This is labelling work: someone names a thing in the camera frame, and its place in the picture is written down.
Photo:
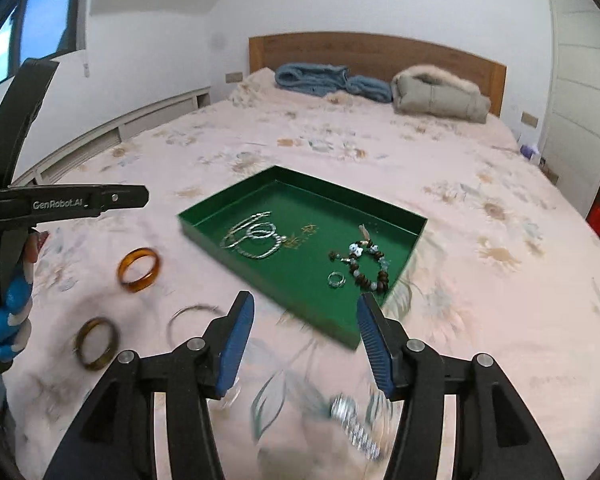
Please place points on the thin silver bangle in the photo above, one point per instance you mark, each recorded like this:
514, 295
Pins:
195, 308

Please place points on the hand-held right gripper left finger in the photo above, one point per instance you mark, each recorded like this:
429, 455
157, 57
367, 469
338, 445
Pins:
237, 340

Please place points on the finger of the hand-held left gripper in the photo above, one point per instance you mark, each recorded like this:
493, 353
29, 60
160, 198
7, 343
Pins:
80, 202
22, 110

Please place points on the white wardrobe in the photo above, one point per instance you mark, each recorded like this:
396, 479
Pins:
580, 85

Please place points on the silver charm jewellery cluster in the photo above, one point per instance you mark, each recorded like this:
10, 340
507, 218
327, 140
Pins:
365, 280

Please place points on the pink floral bed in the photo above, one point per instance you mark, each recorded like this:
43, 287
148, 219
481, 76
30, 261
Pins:
330, 135

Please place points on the blue blanket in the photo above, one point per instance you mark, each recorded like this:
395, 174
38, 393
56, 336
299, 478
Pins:
305, 77

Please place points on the window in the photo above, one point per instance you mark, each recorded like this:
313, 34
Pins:
45, 10

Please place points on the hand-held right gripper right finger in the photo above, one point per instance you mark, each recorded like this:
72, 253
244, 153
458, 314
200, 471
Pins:
375, 345

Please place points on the wall switch plate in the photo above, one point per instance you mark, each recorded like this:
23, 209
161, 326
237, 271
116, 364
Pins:
530, 120
234, 77

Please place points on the wooden headboard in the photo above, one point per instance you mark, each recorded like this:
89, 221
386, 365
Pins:
380, 50

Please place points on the amber bangle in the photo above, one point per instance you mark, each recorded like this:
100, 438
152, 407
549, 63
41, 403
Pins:
136, 286

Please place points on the beige fur-hood jacket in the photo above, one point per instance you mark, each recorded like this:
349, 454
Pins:
430, 97

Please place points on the small purple item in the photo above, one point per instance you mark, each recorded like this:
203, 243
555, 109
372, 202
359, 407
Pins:
530, 151

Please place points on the person's left hand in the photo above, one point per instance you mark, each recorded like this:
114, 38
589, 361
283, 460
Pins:
15, 300

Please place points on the dark brown bangle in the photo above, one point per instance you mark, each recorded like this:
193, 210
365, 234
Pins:
92, 362

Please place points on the green jewelry tray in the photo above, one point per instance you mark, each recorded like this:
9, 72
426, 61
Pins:
300, 280

